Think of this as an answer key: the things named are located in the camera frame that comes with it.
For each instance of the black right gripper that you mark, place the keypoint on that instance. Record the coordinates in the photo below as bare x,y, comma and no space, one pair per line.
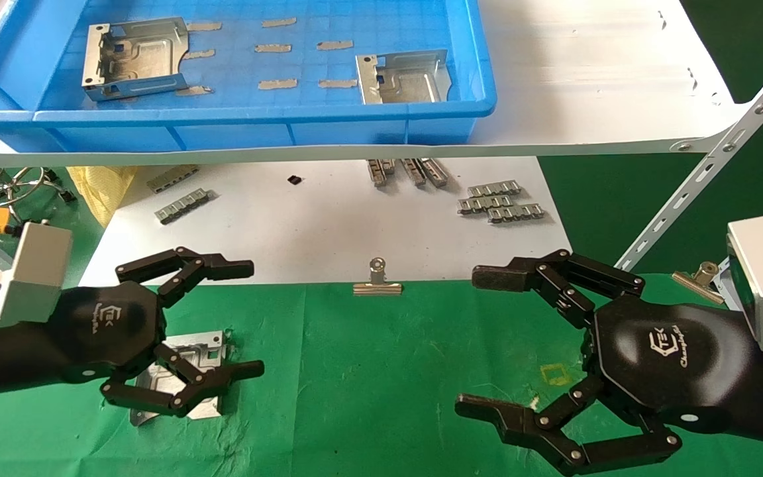
673,364

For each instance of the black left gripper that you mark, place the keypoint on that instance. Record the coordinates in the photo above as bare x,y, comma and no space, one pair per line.
106,331

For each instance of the silver sheet metal bracket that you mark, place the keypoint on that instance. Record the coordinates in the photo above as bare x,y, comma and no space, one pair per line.
401,83
199,348
143,59

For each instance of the grey metal link strip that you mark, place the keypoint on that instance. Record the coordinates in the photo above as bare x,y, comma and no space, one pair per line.
389,165
173,177
485,203
183,205
516,212
494,189
376,172
413,171
434,171

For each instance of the white shelf board with strips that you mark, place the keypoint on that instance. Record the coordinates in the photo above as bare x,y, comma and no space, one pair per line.
302,232

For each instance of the yellow crumpled cloth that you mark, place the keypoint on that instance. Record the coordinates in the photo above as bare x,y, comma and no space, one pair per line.
100,189

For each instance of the silver binder clip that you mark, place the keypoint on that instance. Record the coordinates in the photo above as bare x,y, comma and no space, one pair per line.
699,279
378,286

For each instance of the chrome stool base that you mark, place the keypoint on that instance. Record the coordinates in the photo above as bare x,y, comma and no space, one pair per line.
67,195

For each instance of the green table cloth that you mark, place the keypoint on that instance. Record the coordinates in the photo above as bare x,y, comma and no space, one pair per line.
368,371

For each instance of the small black part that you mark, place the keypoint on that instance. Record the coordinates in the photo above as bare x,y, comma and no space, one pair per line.
295,179

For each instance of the blue plastic bin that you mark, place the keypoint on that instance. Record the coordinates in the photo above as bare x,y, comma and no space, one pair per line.
222,132

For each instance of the white shelf board with bin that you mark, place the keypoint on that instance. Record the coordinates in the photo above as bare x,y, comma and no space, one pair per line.
587,79

